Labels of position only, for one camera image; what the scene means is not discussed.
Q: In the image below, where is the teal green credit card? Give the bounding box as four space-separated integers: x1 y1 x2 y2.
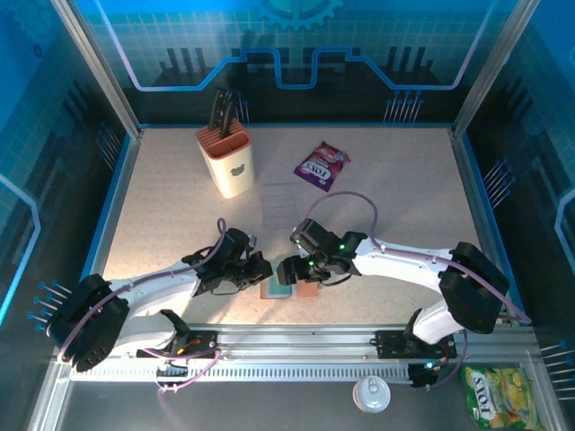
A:
264 281 296 299

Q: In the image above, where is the yellow green Fox's candy bag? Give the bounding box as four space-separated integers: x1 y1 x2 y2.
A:
461 365 547 431

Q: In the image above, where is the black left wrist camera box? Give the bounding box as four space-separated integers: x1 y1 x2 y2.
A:
222 227 258 259

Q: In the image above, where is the white round can lid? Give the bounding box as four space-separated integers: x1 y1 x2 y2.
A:
352 375 392 413

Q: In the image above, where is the purple Fox's candy bag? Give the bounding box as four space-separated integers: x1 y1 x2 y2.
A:
294 140 351 193

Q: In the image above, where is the black handled knife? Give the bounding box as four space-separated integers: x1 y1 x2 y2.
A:
219 101 238 138
208 86 234 131

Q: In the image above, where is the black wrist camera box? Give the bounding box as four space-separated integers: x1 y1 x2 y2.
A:
222 227 258 259
289 218 337 255

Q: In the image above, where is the clear acrylic card organizer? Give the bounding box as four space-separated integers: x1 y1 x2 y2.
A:
260 180 300 230

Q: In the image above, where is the cream knife block orange top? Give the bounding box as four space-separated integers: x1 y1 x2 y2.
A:
195 125 257 199

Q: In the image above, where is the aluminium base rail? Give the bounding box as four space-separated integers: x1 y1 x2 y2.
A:
188 322 535 360

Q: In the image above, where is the white slotted cable duct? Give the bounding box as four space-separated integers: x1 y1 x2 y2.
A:
66 364 412 383

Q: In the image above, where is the tan leather card holder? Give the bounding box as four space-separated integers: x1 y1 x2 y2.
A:
259 278 321 301

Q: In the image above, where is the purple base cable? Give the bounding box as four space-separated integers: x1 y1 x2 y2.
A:
134 347 224 431

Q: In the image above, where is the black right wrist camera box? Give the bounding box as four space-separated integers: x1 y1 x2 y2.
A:
289 218 337 255

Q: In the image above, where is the black controller box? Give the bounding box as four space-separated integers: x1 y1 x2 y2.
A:
407 358 440 391

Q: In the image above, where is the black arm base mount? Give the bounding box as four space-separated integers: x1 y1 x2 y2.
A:
373 330 458 360
172 330 222 356

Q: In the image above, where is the aluminium frame post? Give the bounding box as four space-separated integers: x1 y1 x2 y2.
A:
450 0 543 140
49 0 145 138

